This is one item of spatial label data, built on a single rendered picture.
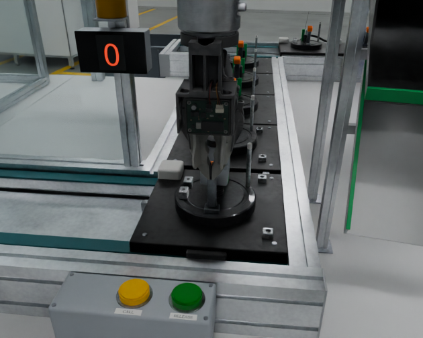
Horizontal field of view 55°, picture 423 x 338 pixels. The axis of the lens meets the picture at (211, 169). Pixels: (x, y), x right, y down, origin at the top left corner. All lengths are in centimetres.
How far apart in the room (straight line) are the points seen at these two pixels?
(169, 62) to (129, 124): 105
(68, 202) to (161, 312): 39
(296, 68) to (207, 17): 137
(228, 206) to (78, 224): 29
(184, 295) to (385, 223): 31
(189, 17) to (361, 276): 52
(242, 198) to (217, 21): 32
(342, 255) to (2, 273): 57
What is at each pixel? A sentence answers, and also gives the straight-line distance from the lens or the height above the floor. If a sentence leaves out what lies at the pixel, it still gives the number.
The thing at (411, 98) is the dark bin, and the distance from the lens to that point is 57.
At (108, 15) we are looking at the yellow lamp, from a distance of 74.
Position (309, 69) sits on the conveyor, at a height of 91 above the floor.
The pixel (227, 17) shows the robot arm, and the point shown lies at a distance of 49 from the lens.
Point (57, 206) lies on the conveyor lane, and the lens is 86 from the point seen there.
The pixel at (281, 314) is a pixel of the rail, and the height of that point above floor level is 91.
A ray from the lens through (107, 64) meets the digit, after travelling 75.
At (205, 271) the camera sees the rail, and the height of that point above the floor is 95.
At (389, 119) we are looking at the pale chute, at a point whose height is 113.
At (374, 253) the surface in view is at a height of 86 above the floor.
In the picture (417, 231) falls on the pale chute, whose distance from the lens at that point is 66.
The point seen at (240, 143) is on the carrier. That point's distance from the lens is 89.
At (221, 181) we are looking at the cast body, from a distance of 65.
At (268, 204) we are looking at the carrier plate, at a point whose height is 97.
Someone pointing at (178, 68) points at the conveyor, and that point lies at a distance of 186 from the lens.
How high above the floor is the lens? 136
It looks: 28 degrees down
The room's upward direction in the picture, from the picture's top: straight up
